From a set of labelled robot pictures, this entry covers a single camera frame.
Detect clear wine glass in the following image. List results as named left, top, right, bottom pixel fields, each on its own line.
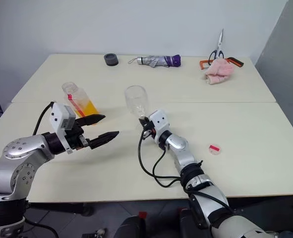
left=124, top=85, right=149, bottom=120

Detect folded silver purple umbrella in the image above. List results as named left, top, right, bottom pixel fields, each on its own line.
left=128, top=54, right=181, bottom=68

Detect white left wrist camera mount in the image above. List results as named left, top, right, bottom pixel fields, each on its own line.
left=49, top=102, right=77, bottom=155

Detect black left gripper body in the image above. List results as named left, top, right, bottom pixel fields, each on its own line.
left=64, top=123, right=91, bottom=151

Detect clear lid with pink tape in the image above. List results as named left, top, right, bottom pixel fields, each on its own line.
left=209, top=144, right=221, bottom=156

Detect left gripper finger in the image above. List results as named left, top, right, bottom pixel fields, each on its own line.
left=75, top=114, right=107, bottom=126
left=89, top=130, right=120, bottom=150

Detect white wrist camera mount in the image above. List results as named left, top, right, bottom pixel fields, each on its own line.
left=49, top=102, right=77, bottom=155
left=148, top=109, right=172, bottom=144

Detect dark rounded shape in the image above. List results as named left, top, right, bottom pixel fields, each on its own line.
left=115, top=212, right=147, bottom=238

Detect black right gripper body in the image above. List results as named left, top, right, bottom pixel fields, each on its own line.
left=143, top=119, right=157, bottom=139

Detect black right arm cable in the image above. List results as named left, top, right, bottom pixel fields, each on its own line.
left=137, top=128, right=186, bottom=188

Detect black table frame bar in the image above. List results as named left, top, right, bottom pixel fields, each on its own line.
left=27, top=202, right=95, bottom=217

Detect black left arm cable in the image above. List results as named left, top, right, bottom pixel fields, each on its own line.
left=32, top=101, right=56, bottom=136

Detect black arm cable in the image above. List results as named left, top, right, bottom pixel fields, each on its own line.
left=32, top=101, right=56, bottom=136
left=137, top=128, right=186, bottom=188

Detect black-handled steel scissors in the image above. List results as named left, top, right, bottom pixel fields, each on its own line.
left=208, top=28, right=225, bottom=61

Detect bottle with orange liquid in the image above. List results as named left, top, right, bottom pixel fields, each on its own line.
left=61, top=82, right=100, bottom=125

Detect orange black hacksaw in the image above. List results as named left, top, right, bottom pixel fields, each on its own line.
left=200, top=57, right=244, bottom=70

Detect grey partition panel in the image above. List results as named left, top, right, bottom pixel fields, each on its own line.
left=254, top=0, right=293, bottom=147

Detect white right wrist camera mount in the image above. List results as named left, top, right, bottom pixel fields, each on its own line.
left=148, top=109, right=172, bottom=144

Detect pink fluffy towel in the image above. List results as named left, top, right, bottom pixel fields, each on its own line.
left=205, top=59, right=236, bottom=86

